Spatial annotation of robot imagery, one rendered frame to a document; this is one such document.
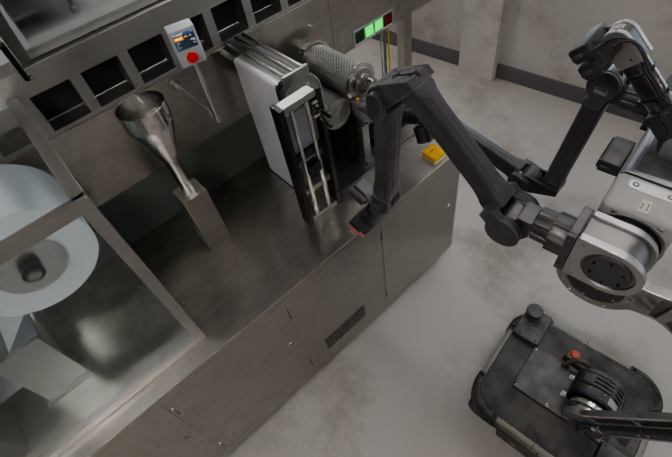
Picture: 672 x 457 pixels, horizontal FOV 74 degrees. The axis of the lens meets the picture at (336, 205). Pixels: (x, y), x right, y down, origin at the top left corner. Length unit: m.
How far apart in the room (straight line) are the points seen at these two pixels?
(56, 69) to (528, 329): 2.01
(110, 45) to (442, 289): 1.93
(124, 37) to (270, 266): 0.87
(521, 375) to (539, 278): 0.71
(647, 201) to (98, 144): 1.50
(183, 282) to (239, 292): 0.22
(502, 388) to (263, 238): 1.17
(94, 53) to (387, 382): 1.84
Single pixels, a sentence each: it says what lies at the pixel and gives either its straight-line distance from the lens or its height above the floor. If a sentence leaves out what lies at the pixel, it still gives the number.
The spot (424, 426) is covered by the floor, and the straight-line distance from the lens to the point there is 2.29.
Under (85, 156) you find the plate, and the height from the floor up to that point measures 1.34.
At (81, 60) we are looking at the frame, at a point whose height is 1.61.
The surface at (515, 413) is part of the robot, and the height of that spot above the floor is 0.24.
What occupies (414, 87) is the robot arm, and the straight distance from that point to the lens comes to 0.90.
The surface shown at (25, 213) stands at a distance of 1.14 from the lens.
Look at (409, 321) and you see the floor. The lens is 2.45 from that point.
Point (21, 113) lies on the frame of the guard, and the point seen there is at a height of 1.60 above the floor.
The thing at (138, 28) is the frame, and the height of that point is 1.62.
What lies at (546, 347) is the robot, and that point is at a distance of 2.23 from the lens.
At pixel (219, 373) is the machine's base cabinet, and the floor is 0.73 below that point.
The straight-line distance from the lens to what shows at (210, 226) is 1.67.
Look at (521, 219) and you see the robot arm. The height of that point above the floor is 1.47.
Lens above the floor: 2.22
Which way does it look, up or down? 49 degrees down
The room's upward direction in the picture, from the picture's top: 11 degrees counter-clockwise
